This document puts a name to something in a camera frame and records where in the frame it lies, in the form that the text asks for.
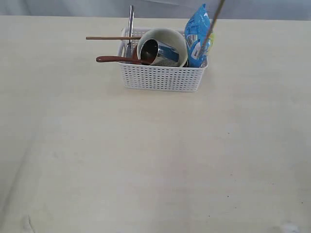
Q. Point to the steel table knife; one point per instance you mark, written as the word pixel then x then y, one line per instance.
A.
pixel 128 52

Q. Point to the dark red wooden spoon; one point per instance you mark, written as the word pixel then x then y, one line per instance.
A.
pixel 104 59

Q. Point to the brown wooden chopstick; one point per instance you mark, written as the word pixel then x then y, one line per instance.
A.
pixel 216 15
pixel 113 38

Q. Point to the white perforated plastic basket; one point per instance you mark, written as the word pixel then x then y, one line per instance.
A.
pixel 178 79

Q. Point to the small dark red dish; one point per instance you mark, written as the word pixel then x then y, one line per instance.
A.
pixel 135 57

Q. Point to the shiny steel cup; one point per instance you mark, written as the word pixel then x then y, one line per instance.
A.
pixel 157 53

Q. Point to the cream ceramic bowl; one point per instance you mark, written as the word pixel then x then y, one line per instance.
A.
pixel 167 36

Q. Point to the blue snack packet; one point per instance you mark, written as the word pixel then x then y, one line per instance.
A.
pixel 195 32

